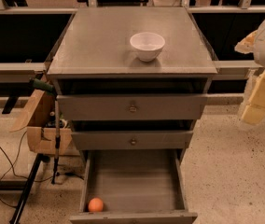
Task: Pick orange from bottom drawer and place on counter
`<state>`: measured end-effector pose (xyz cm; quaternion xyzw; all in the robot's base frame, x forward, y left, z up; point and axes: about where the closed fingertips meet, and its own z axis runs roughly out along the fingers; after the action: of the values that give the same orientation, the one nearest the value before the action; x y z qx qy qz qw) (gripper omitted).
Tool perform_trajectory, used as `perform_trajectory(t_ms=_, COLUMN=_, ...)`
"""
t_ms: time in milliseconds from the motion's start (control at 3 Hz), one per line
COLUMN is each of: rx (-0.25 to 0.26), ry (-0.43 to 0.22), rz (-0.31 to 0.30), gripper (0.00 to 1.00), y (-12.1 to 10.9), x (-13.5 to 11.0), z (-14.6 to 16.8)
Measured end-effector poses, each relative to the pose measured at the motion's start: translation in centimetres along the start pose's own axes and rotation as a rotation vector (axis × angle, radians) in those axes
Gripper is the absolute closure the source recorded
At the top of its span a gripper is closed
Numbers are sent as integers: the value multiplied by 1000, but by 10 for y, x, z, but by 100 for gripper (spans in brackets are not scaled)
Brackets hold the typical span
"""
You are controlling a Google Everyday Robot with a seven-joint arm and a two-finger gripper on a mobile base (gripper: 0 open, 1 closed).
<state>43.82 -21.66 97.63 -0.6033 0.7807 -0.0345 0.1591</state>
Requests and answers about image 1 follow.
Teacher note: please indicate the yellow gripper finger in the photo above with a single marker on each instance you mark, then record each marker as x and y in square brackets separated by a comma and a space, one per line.
[254, 110]
[246, 45]

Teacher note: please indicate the orange fruit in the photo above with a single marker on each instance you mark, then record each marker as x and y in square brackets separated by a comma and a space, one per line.
[96, 205]

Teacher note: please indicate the grey drawer cabinet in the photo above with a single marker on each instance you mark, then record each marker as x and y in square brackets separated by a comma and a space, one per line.
[96, 58]

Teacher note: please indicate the grey open bottom drawer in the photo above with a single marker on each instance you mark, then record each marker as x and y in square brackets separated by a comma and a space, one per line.
[136, 186]

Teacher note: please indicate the grey top drawer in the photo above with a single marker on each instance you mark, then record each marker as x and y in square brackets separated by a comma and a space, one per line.
[132, 107]

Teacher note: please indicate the grey middle drawer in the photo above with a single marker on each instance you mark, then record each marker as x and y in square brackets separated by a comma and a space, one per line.
[100, 140]

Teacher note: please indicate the white ceramic bowl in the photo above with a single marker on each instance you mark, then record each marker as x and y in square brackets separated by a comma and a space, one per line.
[147, 45]

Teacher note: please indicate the brown cardboard box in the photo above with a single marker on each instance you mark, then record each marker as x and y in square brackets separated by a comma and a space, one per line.
[34, 117]

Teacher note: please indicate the black stand leg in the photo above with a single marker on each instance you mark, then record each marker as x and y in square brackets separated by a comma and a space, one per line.
[26, 191]

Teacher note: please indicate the green-handled grabber stick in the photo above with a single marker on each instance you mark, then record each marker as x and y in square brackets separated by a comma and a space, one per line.
[56, 125]

